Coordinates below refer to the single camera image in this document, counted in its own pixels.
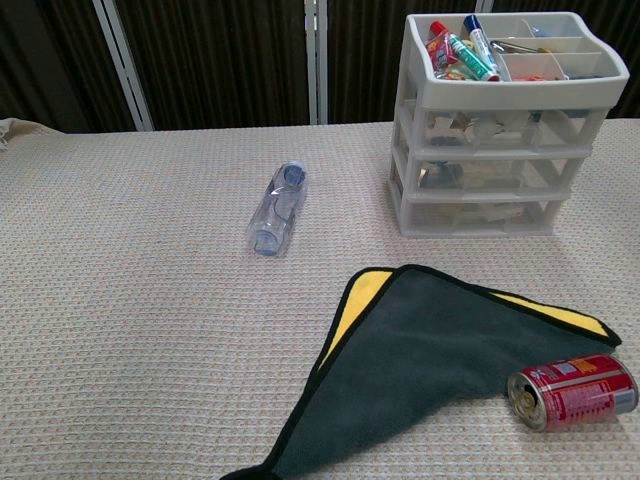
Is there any clear drawer with white knob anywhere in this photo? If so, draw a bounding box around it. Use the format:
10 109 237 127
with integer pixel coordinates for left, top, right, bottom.
413 102 609 151

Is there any clear plastic drawer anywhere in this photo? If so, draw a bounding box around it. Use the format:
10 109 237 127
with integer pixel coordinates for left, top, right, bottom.
404 197 564 232
407 154 584 195

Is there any white drawer organizer box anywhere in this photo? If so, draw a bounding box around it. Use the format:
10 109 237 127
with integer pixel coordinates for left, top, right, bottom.
388 12 630 239

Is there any clear plastic water bottle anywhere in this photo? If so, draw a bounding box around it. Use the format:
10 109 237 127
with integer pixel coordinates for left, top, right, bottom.
246 159 308 259

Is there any grey and yellow microfiber cloth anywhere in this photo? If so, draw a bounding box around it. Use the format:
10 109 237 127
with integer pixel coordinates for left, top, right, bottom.
219 263 623 480

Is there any beige woven tablecloth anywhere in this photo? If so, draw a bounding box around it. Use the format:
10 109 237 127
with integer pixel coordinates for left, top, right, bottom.
0 117 640 480

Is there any red snack packet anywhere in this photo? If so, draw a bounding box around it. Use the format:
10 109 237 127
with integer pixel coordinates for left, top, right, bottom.
424 33 459 69

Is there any red capped green marker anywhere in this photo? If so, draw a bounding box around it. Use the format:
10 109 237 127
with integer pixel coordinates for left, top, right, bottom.
429 19 490 81

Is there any blue capped white marker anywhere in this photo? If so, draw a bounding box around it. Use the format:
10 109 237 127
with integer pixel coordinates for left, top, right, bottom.
462 14 502 83

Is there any red soda can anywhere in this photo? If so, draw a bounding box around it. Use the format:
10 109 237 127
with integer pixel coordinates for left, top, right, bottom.
506 353 640 433

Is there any dark folding screen grey frame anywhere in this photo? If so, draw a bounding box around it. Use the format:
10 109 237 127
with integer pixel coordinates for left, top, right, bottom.
0 0 640 134

